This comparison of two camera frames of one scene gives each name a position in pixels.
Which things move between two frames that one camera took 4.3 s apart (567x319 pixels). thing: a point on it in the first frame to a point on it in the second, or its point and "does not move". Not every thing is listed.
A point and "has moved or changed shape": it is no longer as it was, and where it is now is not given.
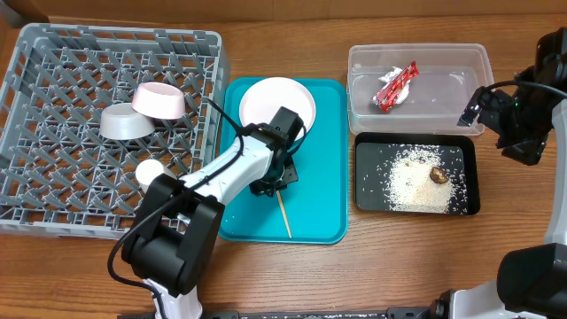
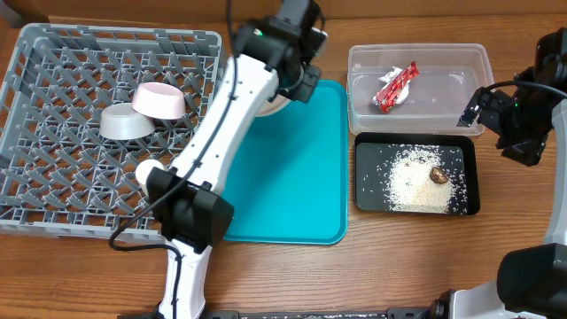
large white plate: x=261 y=100 has moved or changed shape
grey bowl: x=121 y=121 does not move
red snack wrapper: x=388 y=95 does not move
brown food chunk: x=438 y=175 does not move
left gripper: x=260 y=187 to x=303 y=90
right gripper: x=489 y=112 does not move
